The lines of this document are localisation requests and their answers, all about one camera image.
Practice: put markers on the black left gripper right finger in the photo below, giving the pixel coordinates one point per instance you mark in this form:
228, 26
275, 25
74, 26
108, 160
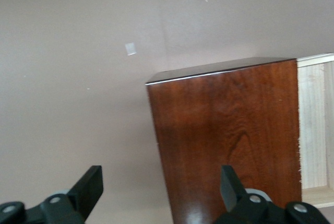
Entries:
232, 195

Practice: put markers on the small square tape patch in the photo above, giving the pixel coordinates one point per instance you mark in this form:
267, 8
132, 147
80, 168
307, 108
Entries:
130, 49

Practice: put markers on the light unfinished wooden drawer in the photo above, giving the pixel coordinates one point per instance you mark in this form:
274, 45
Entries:
313, 130

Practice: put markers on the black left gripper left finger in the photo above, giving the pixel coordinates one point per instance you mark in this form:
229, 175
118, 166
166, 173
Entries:
86, 190

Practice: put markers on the dark red-brown wooden cabinet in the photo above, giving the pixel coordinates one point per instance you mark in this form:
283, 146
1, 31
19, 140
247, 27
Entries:
221, 143

